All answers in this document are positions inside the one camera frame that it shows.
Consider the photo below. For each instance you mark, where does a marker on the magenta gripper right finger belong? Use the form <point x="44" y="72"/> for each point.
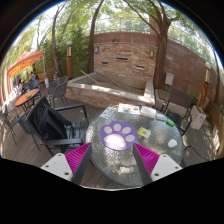
<point x="152" y="166"/>

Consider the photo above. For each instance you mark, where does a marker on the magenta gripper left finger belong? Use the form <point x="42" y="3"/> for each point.
<point x="70" y="166"/>

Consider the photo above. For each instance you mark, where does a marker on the purple paw mouse pad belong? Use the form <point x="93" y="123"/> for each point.
<point x="118" y="135"/>

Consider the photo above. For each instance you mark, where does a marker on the yellow green square card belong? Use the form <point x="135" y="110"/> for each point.
<point x="144" y="132"/>

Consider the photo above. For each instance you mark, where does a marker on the black patio chair left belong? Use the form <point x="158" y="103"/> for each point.
<point x="75" y="133"/>

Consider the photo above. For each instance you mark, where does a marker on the green small object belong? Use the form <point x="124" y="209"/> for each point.
<point x="170" y="122"/>

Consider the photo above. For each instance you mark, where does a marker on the small white box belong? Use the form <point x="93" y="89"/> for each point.
<point x="161" y="117"/>

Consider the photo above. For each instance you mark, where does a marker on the round glass patio table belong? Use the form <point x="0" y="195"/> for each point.
<point x="121" y="166"/>

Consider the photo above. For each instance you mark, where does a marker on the white book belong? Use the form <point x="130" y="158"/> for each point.
<point x="148" y="111"/>

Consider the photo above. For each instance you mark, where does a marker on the dark patio chair right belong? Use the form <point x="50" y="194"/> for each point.
<point x="177" y="108"/>

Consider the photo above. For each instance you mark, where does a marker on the open magazine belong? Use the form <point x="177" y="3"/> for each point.
<point x="128" y="108"/>

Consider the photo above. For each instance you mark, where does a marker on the printed leaflet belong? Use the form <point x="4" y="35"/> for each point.
<point x="108" y="112"/>

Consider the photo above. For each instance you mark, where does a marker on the grey mesh chair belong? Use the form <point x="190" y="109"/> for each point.
<point x="57" y="89"/>

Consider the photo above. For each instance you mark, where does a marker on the round wooden table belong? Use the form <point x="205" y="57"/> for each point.
<point x="27" y="100"/>

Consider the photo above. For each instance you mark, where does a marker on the orange umbrella awning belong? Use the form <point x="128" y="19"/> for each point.
<point x="26" y="59"/>

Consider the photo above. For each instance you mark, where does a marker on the stone fountain wall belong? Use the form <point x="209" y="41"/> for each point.
<point x="124" y="65"/>

